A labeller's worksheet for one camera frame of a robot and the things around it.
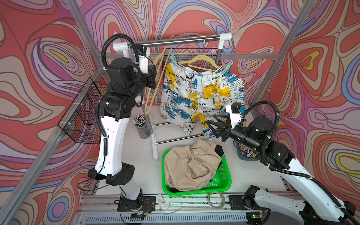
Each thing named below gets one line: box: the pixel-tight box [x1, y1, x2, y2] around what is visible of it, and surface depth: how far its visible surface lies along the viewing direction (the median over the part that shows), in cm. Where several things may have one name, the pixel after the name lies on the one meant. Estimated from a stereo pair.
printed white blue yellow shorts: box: [160, 61, 246, 140], surface depth 75 cm
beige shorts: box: [164, 138, 223, 192], surface depth 78 cm
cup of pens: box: [133, 113, 151, 140], surface depth 91 cm
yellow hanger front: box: [179, 34, 220, 71], surface depth 64 cm
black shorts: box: [214, 145, 225, 158], surface depth 84 cm
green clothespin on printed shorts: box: [221, 60, 234, 75], surface depth 61 cm
